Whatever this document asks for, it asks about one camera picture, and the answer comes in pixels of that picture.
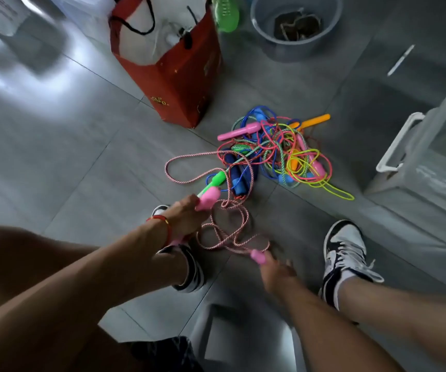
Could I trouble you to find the white cable bundle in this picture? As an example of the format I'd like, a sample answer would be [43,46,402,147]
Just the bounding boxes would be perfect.
[151,19,193,51]

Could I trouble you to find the person's left shoe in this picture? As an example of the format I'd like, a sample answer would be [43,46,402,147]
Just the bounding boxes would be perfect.
[151,204,206,294]

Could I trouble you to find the person's right shoe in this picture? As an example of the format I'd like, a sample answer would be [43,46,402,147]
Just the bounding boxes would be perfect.
[318,219,385,311]

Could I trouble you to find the red paper bag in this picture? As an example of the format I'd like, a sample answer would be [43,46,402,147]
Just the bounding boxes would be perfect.
[108,0,222,130]

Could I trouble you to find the grey plastic basin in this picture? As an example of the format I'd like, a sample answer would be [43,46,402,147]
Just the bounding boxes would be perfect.
[250,0,343,63]

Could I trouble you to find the person's left forearm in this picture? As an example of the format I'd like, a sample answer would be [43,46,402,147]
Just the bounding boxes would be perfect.
[0,224,171,372]

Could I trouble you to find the grey plastic stool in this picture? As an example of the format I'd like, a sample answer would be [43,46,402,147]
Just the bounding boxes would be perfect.
[184,298,309,372]

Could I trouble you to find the person's left leg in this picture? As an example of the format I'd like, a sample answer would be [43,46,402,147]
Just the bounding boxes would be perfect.
[0,226,193,372]

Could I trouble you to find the pile of jump ropes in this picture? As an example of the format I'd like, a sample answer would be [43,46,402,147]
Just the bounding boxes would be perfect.
[198,105,355,202]

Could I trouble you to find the brown tangled strap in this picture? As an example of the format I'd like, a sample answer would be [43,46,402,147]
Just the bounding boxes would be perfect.
[273,9,323,42]

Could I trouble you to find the grey plastic storage bin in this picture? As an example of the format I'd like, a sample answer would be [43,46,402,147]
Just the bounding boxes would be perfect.
[364,83,446,260]

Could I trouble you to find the red string bracelet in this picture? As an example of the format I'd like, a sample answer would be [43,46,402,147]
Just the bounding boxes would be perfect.
[147,214,172,249]

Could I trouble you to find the person's left hand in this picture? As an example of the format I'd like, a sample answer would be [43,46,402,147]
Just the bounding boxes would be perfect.
[160,194,212,249]

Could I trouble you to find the person's shoe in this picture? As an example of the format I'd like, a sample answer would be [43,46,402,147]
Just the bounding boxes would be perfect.
[151,204,206,294]
[318,219,385,311]

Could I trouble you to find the wound pink-handled rope bundle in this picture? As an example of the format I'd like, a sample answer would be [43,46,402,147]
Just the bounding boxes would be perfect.
[164,150,271,266]

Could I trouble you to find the person's right hand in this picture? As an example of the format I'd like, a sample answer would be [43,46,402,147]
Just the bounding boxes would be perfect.
[260,250,305,297]

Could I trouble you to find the person's right forearm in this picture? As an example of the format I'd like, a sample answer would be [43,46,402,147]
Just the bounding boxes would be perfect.
[283,282,406,372]

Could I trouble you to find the white marker pen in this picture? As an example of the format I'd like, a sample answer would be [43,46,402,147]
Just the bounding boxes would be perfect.
[387,43,416,77]

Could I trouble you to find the person's leg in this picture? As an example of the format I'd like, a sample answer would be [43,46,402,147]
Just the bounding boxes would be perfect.
[335,276,446,372]
[0,226,193,372]

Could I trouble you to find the green spray bottle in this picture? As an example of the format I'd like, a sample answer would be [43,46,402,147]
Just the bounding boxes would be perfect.
[211,0,241,34]

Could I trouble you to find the person's right leg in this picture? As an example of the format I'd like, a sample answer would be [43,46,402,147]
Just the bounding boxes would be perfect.
[335,276,446,372]

